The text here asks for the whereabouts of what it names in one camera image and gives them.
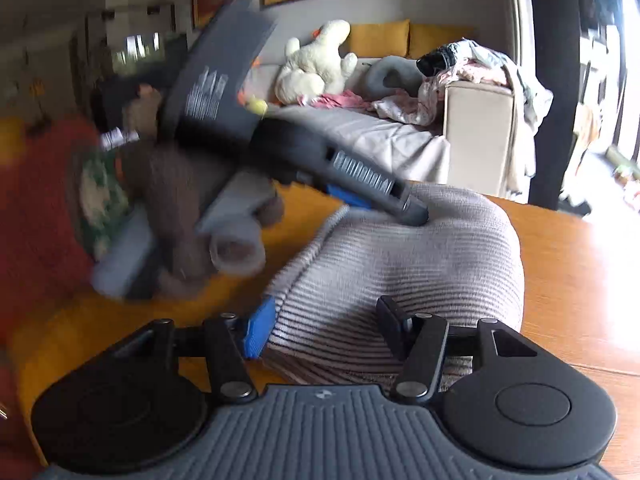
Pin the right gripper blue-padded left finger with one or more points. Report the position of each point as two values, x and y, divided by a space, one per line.
229 341

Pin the yellow cushion right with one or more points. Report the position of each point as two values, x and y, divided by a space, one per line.
424 38

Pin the black glass cabinet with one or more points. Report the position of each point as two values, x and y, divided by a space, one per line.
116 51

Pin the brown gloved left hand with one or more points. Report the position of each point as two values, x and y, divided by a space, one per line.
207 216

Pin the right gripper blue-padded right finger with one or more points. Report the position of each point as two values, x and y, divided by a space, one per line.
419 342

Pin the striped knit garment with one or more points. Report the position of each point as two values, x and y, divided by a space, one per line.
463 265

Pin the grey neck pillow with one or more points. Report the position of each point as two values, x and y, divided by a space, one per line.
390 75

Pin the yellow cushion left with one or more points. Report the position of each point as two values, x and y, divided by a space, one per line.
379 40

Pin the pile of clothes on armrest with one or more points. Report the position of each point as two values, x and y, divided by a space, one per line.
535 100

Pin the pink cloth on sofa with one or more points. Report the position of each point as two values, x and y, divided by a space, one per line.
347 100

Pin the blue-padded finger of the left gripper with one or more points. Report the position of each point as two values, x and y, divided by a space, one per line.
347 197

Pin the white plush duck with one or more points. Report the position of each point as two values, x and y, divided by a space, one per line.
317 68

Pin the yellow cushion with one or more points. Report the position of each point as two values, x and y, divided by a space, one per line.
424 38
379 40

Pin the yellow oval plush toy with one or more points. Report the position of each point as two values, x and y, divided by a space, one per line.
256 106

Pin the beige sofa with grey cover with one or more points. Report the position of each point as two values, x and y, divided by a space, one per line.
400 129

